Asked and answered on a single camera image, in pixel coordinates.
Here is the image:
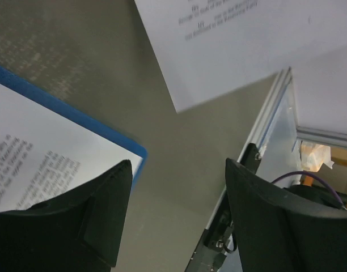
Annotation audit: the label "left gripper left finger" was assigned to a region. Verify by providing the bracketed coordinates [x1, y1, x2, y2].
[0, 160, 133, 271]

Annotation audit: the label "printed white paper sheets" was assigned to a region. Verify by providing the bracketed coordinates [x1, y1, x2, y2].
[0, 1, 347, 213]

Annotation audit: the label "aluminium frame rail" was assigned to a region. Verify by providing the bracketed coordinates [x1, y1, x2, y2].
[204, 67, 347, 230]

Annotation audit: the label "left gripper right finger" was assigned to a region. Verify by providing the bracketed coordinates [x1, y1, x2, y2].
[225, 159, 347, 271]

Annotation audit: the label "blue file folder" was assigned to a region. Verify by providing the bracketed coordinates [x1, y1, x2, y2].
[0, 66, 148, 188]

